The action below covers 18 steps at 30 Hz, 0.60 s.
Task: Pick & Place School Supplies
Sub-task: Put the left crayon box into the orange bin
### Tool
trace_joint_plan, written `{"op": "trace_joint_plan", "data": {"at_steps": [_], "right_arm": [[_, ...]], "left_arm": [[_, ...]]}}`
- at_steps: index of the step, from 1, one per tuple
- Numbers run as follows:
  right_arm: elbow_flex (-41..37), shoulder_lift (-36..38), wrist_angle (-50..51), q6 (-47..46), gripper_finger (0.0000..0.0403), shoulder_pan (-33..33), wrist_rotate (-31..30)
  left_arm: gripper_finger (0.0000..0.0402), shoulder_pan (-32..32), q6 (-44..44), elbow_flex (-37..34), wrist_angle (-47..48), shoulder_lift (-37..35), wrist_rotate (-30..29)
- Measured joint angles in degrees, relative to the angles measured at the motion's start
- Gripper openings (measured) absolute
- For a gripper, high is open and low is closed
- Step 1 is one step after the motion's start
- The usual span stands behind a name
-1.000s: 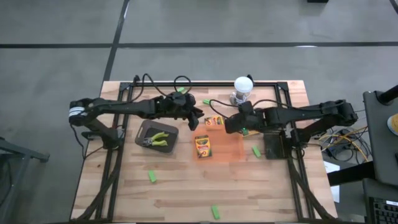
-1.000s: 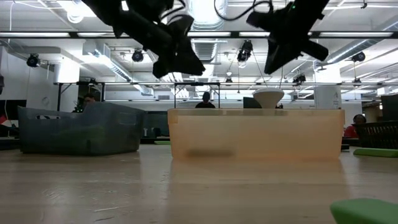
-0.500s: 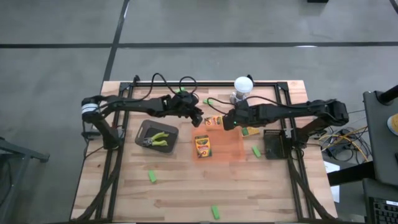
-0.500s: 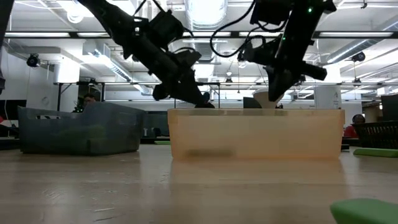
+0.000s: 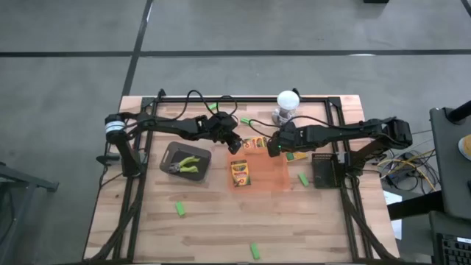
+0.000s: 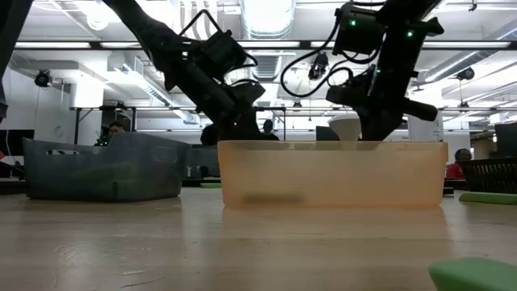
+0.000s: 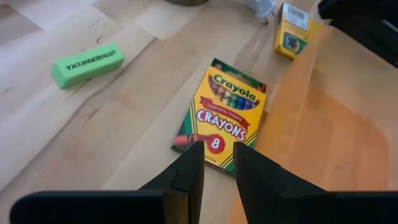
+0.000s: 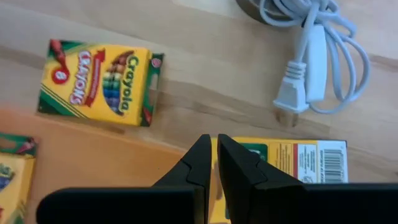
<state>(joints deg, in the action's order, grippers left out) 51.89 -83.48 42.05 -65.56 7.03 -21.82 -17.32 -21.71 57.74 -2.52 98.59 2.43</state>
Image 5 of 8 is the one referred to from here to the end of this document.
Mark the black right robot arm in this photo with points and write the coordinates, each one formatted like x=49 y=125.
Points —
x=338 y=132

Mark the black aluminium rig frame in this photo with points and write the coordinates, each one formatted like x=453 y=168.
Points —
x=257 y=99

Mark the black floor beam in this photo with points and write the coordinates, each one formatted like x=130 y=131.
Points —
x=416 y=206

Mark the yellow green crayon box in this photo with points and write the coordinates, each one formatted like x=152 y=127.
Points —
x=255 y=143
x=299 y=156
x=240 y=173

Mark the grey metal stand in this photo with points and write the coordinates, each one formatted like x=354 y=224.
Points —
x=22 y=180

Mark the yellow round object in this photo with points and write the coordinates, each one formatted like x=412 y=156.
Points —
x=466 y=147

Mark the white dome lamp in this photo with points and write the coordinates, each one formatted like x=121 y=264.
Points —
x=288 y=100

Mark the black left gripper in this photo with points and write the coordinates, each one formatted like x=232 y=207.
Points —
x=221 y=127

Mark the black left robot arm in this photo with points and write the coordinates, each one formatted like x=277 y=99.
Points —
x=165 y=127

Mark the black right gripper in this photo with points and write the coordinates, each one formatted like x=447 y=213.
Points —
x=290 y=138

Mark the black floor box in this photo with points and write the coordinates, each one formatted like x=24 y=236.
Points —
x=376 y=1

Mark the dark grey desk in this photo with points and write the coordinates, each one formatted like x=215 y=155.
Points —
x=450 y=176

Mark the black keyboard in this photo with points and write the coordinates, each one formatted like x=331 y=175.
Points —
x=454 y=252

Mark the black pole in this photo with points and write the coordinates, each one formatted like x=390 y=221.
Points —
x=460 y=112

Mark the white paper sheet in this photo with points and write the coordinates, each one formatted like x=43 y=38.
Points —
x=392 y=198

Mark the orange translucent plastic bin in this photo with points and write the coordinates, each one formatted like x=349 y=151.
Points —
x=268 y=173

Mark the dark grey plastic bin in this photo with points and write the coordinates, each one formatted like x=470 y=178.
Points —
x=184 y=149

